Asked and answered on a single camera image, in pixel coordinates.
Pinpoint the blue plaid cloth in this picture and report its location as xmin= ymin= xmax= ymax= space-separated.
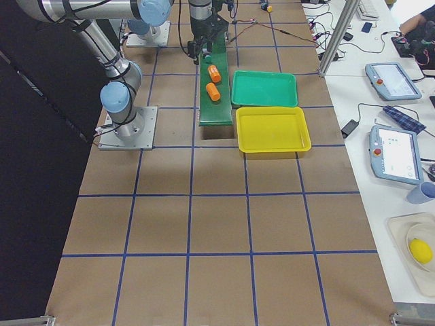
xmin=383 ymin=105 xmax=426 ymax=134

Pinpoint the blue plastic cup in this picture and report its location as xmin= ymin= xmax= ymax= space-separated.
xmin=406 ymin=182 xmax=435 ymax=204

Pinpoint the black power adapter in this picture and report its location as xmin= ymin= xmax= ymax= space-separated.
xmin=341 ymin=120 xmax=359 ymax=139

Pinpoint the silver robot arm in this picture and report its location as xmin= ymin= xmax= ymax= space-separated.
xmin=18 ymin=1 xmax=173 ymax=142
xmin=128 ymin=1 xmax=229 ymax=39

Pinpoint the white keyboard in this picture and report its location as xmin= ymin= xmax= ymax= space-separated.
xmin=357 ymin=0 xmax=379 ymax=21

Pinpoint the far blue teach pendant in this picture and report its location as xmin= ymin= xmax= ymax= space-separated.
xmin=365 ymin=62 xmax=422 ymax=101

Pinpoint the aluminium frame post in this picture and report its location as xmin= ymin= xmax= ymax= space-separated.
xmin=319 ymin=0 xmax=359 ymax=77

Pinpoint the near blue teach pendant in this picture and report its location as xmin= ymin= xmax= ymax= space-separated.
xmin=369 ymin=125 xmax=423 ymax=185

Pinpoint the plain orange cylinder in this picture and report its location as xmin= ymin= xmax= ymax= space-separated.
xmin=205 ymin=82 xmax=221 ymax=102

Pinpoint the green conveyor belt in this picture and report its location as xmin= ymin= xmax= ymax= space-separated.
xmin=199 ymin=33 xmax=232 ymax=126

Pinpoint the beige tray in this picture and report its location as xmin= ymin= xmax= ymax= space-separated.
xmin=387 ymin=213 xmax=434 ymax=297

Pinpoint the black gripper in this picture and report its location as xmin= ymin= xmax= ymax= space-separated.
xmin=187 ymin=0 xmax=229 ymax=65
xmin=222 ymin=0 xmax=237 ymax=18

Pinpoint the blue phone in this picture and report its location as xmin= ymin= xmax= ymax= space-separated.
xmin=361 ymin=22 xmax=372 ymax=33

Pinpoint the red black wire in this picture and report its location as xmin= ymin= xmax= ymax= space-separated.
xmin=228 ymin=19 xmax=320 ymax=46

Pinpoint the orange cylinder with 4680 text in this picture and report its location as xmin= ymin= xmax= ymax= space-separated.
xmin=207 ymin=65 xmax=222 ymax=84

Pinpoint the green plastic tray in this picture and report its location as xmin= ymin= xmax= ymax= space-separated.
xmin=231 ymin=70 xmax=298 ymax=107

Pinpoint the yellow plastic tray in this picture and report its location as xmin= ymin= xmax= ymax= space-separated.
xmin=236 ymin=107 xmax=311 ymax=153

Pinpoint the yellow lemon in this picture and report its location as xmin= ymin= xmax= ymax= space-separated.
xmin=408 ymin=238 xmax=433 ymax=264

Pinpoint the white bowl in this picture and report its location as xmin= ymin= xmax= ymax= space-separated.
xmin=406 ymin=223 xmax=434 ymax=272

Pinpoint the green push button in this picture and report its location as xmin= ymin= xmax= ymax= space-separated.
xmin=202 ymin=49 xmax=212 ymax=64

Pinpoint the person in dark clothes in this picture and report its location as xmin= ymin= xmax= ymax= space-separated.
xmin=399 ymin=5 xmax=434 ymax=43

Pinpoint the blue teach pendant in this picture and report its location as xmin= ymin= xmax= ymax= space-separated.
xmin=369 ymin=125 xmax=423 ymax=185
xmin=365 ymin=62 xmax=422 ymax=101

